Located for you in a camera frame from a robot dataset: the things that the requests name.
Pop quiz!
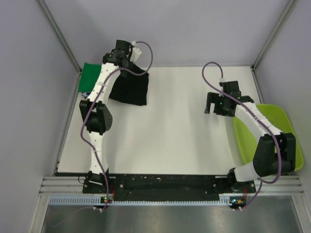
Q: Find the left aluminium frame post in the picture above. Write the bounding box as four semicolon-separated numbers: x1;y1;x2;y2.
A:
35;0;82;73

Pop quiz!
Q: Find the lime green plastic bin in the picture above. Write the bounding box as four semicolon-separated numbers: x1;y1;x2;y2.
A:
233;102;296;165

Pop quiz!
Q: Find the grey slotted cable duct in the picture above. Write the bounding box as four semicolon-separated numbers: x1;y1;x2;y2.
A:
49;196;243;207

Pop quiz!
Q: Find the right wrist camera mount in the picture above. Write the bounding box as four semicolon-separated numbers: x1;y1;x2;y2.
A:
219;78;225;86

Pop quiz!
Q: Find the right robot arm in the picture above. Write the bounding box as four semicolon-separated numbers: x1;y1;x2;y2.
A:
205;81;296;192

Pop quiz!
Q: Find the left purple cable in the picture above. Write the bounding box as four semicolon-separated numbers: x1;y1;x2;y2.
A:
80;41;154;212

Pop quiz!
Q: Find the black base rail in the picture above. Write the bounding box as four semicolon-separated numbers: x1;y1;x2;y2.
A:
82;173;256;201

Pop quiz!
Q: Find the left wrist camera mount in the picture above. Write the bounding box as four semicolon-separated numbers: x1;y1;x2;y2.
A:
129;41;142;63

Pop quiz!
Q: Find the aluminium frame post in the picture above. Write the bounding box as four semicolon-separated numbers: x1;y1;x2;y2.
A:
251;0;297;72
35;0;82;73

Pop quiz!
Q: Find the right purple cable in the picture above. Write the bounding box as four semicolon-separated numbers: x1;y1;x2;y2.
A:
201;62;284;211

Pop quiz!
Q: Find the green folded t-shirt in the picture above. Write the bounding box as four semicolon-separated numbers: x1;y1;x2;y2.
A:
78;63;101;93

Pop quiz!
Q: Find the black t-shirt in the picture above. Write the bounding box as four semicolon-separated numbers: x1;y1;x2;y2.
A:
109;71;149;106

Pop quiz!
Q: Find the blue printed folded t-shirt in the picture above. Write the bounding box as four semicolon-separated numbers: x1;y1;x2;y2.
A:
81;92;91;100

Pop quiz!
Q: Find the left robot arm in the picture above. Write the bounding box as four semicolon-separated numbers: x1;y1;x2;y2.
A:
79;40;141;193

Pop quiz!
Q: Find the aluminium front frame rail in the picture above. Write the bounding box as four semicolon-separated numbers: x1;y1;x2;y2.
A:
39;175;304;196

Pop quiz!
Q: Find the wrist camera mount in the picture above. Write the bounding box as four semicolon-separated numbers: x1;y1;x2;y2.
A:
129;41;142;63
219;78;225;86

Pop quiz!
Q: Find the right aluminium frame post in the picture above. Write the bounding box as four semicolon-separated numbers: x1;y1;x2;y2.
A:
251;0;297;72

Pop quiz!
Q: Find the purple cable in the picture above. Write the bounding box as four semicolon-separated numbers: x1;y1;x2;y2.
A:
80;41;154;212
201;62;284;211

